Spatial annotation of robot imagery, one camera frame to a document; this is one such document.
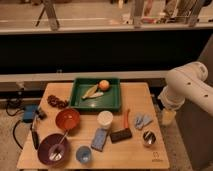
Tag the black handled brush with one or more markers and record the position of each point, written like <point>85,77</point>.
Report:
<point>34,134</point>

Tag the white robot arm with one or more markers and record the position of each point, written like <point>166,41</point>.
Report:
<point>187,82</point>

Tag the red bowl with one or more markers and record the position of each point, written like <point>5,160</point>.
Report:
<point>67,119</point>

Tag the purple bowl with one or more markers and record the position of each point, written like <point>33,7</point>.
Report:
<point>48,145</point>

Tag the orange fruit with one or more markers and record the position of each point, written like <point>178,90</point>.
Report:
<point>104,85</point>

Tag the white plastic piece in tray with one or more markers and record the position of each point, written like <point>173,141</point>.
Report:
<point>95,95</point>

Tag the green plastic tray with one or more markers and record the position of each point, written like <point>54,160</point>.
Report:
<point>111,100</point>

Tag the white cup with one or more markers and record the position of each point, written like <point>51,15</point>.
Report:
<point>105,119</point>

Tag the light blue cloth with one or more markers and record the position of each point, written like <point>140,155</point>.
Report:
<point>141,121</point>

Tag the blue sponge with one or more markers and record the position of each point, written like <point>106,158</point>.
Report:
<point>99,139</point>

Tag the small metal cup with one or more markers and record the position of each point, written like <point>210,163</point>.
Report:
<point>149,138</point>

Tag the small blue cup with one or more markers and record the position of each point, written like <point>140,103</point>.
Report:
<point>83,154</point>

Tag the blue electronic box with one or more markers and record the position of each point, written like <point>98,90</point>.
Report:
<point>29,113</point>

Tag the metal spoon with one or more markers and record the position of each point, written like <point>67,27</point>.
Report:
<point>56,151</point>

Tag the orange handled tool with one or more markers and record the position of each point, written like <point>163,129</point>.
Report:
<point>126,122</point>

